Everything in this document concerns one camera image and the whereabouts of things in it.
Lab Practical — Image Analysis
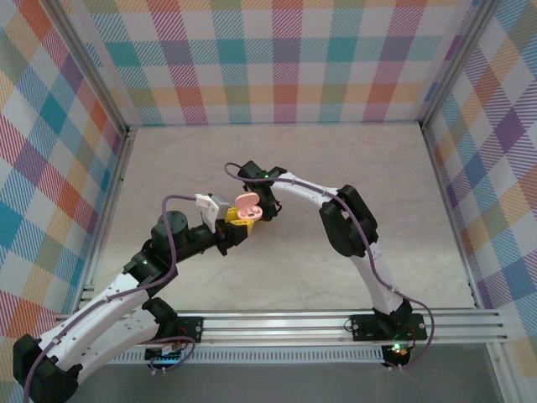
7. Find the aluminium frame corner post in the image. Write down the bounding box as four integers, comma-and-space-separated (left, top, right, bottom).
41, 0, 138, 138
418, 0, 504, 129

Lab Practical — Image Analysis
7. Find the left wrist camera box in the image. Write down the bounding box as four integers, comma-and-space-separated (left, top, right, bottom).
196, 192, 232, 227

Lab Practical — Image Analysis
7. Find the aluminium table side rail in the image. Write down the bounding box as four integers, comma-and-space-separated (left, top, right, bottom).
420, 121, 484, 311
75, 125, 138, 314

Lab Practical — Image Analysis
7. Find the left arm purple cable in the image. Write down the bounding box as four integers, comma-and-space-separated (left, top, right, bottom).
23, 194, 199, 402

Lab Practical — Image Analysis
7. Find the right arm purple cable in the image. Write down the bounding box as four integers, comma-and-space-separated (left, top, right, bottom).
225, 162, 434, 373

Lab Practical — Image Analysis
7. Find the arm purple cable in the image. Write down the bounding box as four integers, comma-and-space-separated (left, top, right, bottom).
23, 194, 199, 402
225, 162, 434, 373

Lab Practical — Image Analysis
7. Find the pink earbud charging case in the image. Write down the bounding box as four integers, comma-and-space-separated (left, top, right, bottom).
234, 192, 265, 222

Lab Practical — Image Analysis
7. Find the slotted white cable duct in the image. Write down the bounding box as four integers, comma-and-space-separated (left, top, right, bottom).
104, 348, 387, 365

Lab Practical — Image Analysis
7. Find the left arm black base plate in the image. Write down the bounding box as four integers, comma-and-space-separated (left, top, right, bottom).
169, 315, 205, 344

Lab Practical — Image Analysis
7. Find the aluminium frame strut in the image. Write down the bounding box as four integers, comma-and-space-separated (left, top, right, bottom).
486, 342, 519, 403

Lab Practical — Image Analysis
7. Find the aluminium mounting rail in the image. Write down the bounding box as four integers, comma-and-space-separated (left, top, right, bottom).
54, 308, 511, 349

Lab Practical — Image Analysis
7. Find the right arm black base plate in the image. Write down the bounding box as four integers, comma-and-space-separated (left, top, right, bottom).
350, 312, 428, 342

